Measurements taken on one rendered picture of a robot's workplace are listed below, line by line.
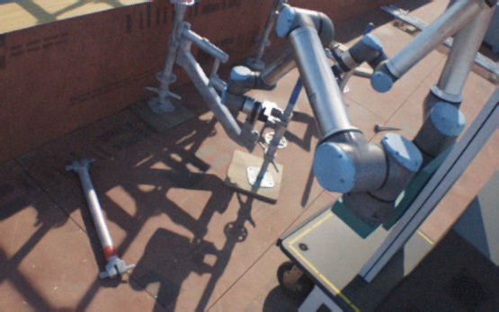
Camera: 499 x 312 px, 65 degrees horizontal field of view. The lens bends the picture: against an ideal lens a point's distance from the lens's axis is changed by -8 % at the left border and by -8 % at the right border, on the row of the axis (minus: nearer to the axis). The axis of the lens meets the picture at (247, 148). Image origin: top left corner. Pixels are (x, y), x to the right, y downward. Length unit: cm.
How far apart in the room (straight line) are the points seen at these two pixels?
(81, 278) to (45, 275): 15
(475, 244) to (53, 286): 153
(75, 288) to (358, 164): 120
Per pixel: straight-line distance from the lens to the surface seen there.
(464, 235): 140
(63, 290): 182
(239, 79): 204
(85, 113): 245
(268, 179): 241
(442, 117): 176
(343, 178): 122
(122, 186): 218
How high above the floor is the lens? 158
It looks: 37 degrees down
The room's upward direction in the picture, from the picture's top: 21 degrees clockwise
